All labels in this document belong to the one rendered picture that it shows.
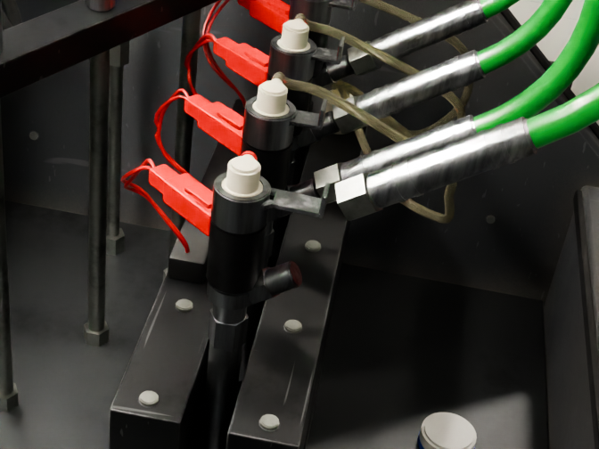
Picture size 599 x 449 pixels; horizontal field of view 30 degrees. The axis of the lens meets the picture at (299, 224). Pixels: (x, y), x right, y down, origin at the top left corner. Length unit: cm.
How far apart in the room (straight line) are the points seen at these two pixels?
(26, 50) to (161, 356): 19
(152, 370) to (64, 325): 26
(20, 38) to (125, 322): 29
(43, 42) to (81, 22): 3
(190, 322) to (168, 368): 4
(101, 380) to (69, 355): 4
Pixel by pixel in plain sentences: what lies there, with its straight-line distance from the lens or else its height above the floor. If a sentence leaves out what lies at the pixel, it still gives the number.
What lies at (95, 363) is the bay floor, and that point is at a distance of 83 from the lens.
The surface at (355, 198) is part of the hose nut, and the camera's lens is 52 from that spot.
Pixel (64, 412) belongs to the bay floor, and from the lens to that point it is 80.
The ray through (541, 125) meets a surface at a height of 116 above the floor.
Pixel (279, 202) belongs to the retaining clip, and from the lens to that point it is 54.
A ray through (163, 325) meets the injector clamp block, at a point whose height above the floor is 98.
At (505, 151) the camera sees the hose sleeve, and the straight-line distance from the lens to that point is 51.
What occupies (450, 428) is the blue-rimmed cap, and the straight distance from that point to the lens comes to 80.
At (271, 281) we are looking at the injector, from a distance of 57.
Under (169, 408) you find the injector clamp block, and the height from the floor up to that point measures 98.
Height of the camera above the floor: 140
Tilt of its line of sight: 35 degrees down
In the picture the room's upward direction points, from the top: 8 degrees clockwise
